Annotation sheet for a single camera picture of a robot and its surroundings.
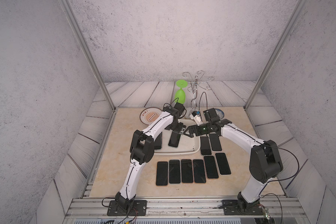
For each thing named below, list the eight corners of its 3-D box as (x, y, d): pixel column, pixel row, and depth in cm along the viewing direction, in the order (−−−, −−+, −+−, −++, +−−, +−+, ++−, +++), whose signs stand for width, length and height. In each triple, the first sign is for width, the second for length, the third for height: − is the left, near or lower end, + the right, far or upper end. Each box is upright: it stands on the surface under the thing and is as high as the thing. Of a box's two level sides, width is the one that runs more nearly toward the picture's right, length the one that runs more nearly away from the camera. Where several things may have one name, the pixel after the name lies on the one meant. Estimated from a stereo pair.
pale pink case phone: (207, 178, 85) (207, 177, 84) (204, 157, 94) (204, 156, 93) (217, 178, 85) (218, 177, 84) (213, 157, 94) (214, 156, 93)
